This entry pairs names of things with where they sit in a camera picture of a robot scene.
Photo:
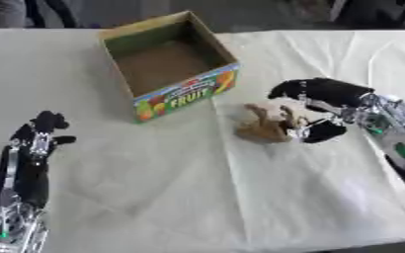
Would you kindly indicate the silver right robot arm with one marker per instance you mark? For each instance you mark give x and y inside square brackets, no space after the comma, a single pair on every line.
[393,128]

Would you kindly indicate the person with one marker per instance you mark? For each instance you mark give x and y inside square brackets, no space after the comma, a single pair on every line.
[30,13]

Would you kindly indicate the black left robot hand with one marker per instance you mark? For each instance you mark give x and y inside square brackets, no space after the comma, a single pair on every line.
[32,171]

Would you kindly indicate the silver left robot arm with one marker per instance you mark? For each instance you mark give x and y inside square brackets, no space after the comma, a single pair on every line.
[16,229]

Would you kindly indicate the dark chair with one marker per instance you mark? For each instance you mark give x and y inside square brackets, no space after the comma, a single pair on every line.
[373,13]

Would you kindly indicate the brown soft toy animal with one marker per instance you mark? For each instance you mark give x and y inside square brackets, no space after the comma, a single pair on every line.
[266,125]

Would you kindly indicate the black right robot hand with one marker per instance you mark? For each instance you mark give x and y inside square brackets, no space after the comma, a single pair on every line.
[333,90]

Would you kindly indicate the cardboard box with fruit print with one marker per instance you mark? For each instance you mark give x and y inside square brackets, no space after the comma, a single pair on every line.
[171,66]

